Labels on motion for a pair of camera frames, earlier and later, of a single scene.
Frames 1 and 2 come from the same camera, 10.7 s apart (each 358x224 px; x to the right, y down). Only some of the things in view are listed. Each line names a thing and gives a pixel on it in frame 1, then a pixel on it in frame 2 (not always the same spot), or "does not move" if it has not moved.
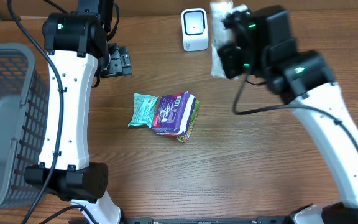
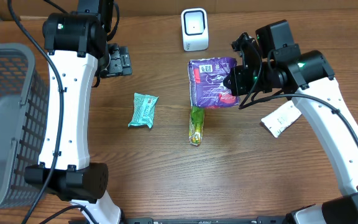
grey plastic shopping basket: (13, 112) does not move
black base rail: (179, 219) does not move
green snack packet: (184, 138) → (196, 121)
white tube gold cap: (219, 35) → (278, 121)
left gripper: (122, 60) does not move
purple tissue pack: (173, 114) → (207, 89)
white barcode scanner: (194, 29) does not move
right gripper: (227, 54) → (237, 82)
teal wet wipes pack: (143, 109) does not move
